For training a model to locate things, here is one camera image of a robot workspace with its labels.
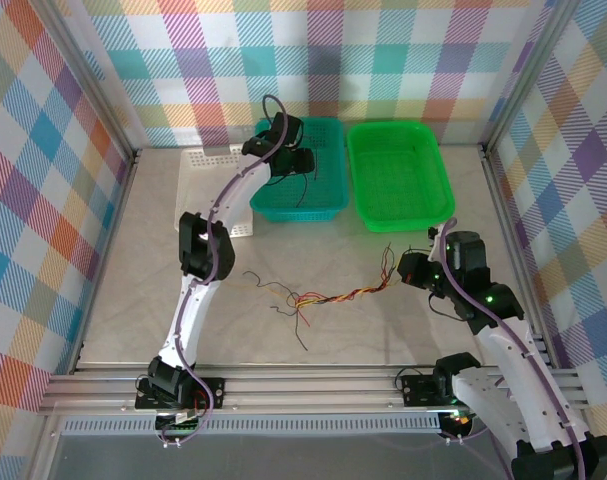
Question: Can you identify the thick red cable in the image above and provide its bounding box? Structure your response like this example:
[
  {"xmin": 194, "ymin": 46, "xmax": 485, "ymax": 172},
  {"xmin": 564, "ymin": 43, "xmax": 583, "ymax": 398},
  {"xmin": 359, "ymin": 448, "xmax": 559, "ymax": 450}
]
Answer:
[
  {"xmin": 380, "ymin": 243, "xmax": 397, "ymax": 291},
  {"xmin": 293, "ymin": 279, "xmax": 402, "ymax": 327}
]

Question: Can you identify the thin red cable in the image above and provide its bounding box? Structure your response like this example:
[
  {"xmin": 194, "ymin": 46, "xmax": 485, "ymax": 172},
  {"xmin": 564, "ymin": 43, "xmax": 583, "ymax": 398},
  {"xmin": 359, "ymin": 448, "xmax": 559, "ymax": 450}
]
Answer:
[{"xmin": 296, "ymin": 130, "xmax": 320, "ymax": 209}]

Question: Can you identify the thick yellow cable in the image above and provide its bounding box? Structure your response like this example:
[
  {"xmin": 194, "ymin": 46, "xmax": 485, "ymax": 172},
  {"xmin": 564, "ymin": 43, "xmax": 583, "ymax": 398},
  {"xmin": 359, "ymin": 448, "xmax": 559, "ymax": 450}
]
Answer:
[{"xmin": 295, "ymin": 279, "xmax": 402, "ymax": 309}]

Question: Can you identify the thick black cable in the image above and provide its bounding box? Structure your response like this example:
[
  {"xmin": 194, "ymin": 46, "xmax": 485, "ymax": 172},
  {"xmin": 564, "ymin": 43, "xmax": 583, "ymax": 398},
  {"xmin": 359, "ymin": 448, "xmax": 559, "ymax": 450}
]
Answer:
[{"xmin": 291, "ymin": 279, "xmax": 404, "ymax": 352}]

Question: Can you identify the medium black cable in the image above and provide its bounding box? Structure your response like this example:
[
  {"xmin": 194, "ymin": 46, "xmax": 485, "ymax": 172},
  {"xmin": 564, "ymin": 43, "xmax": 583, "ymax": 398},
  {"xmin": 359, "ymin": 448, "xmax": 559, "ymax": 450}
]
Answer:
[{"xmin": 268, "ymin": 299, "xmax": 304, "ymax": 317}]

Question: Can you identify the thin yellow cable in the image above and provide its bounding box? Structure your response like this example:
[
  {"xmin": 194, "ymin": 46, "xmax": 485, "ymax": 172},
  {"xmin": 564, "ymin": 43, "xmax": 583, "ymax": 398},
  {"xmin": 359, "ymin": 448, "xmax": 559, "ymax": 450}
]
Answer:
[{"xmin": 226, "ymin": 282, "xmax": 304, "ymax": 301}]

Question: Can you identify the teal plastic basket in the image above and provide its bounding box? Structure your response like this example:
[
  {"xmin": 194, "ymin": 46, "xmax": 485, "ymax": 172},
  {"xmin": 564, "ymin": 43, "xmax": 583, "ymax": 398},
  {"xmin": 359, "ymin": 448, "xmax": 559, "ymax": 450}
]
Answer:
[{"xmin": 247, "ymin": 117, "xmax": 350, "ymax": 225}]

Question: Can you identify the green plastic basket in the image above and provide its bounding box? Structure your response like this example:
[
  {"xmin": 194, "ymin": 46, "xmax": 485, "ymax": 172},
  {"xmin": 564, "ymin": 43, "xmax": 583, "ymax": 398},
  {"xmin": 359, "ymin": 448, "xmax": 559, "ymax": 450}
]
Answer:
[{"xmin": 346, "ymin": 119, "xmax": 458, "ymax": 235}]

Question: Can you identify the white plastic basket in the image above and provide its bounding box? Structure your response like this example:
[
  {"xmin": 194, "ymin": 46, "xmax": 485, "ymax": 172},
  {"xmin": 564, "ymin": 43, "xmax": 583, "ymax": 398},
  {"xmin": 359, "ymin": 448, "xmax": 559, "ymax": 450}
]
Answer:
[{"xmin": 174, "ymin": 142, "xmax": 257, "ymax": 240}]

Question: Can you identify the aluminium side rail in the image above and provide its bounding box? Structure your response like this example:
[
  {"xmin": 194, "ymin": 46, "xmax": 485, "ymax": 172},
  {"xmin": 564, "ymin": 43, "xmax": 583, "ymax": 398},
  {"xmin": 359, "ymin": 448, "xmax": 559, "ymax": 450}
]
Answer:
[
  {"xmin": 480, "ymin": 144, "xmax": 559, "ymax": 371},
  {"xmin": 70, "ymin": 147, "xmax": 144, "ymax": 376}
]

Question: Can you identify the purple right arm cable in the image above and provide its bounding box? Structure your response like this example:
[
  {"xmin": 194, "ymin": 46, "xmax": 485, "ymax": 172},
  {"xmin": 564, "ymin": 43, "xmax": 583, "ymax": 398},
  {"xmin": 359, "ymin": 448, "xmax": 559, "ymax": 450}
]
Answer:
[{"xmin": 435, "ymin": 219, "xmax": 587, "ymax": 480}]

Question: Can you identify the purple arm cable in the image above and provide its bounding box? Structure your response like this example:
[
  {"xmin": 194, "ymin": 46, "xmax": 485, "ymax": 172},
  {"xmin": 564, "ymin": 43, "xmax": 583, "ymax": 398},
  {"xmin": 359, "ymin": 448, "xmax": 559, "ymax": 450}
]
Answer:
[
  {"xmin": 157, "ymin": 93, "xmax": 290, "ymax": 447},
  {"xmin": 435, "ymin": 219, "xmax": 587, "ymax": 480}
]

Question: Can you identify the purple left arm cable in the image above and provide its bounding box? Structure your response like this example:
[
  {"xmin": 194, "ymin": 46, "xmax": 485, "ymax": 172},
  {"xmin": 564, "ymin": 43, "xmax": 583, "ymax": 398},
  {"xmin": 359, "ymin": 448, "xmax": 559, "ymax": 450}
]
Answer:
[{"xmin": 157, "ymin": 93, "xmax": 290, "ymax": 447}]

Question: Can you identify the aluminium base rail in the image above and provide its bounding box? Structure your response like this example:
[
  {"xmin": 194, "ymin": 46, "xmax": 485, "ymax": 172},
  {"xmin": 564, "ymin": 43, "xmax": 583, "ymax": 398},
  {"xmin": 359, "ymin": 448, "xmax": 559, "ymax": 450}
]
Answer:
[{"xmin": 37, "ymin": 367, "xmax": 592, "ymax": 416}]

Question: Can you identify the aluminium frame post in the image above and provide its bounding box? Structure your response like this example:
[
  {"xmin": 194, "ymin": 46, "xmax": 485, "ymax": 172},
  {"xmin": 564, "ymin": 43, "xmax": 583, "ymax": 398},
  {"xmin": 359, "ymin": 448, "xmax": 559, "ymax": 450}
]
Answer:
[
  {"xmin": 32, "ymin": 0, "xmax": 144, "ymax": 164},
  {"xmin": 482, "ymin": 0, "xmax": 584, "ymax": 161}
]

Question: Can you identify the grey slotted cable duct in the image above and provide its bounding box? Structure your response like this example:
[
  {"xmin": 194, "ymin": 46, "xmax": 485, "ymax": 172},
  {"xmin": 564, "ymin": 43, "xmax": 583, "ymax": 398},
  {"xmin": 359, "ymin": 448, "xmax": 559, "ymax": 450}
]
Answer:
[{"xmin": 62, "ymin": 417, "xmax": 444, "ymax": 437}]

